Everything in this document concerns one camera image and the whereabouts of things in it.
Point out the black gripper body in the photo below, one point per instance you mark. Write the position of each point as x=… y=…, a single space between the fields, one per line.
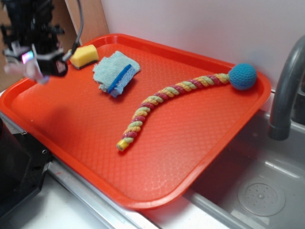
x=35 y=41

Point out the pink plush bunny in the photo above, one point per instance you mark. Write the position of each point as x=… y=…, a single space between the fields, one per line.
x=29 y=70

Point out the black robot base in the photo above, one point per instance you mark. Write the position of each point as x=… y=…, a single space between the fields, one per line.
x=23 y=163

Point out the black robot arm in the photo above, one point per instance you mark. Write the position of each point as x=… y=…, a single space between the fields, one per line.
x=26 y=11

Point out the yellow sponge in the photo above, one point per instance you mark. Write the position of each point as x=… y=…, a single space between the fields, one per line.
x=84 y=56

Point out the light blue cloth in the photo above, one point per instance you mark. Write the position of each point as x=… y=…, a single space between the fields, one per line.
x=114 y=73

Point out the red plastic tray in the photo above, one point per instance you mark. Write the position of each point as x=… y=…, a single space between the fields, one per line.
x=81 y=124

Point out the grey faucet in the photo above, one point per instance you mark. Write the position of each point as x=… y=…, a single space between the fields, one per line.
x=289 y=100

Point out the grey sink basin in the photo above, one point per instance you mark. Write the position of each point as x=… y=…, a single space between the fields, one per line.
x=255 y=183

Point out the black camera box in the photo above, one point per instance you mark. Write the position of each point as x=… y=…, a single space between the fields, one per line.
x=51 y=64

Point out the multicolour rope toy with ball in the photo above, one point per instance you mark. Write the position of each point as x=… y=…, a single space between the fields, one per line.
x=241 y=77

